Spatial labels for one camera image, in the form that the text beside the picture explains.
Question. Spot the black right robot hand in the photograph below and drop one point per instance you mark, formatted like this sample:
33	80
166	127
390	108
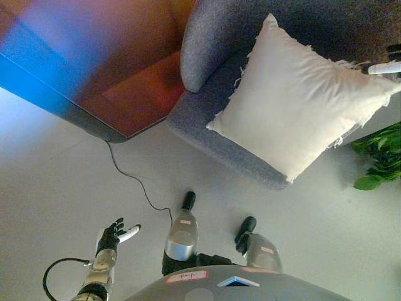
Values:
391	67

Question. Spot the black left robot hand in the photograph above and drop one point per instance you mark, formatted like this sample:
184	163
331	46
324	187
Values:
109	238

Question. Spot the white fringed pillow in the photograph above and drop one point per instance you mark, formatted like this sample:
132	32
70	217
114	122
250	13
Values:
297	103

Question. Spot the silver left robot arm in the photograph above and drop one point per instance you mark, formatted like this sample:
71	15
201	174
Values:
100	263

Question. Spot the silver left robot leg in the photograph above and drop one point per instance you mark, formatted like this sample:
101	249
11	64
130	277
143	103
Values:
181	241

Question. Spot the silver robot leg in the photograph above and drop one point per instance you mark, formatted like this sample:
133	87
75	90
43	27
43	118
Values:
263	251
181	241

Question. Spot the green leafy houseplant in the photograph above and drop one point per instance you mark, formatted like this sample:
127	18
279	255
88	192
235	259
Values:
369	183

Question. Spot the grey robot torso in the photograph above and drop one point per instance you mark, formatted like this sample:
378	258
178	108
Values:
219	291

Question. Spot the silver right robot leg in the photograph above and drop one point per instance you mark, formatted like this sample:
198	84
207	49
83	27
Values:
263	251

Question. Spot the grey fabric armchair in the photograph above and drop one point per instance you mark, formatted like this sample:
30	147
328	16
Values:
219	40

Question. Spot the brown wooden desk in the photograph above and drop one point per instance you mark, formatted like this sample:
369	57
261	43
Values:
109	62

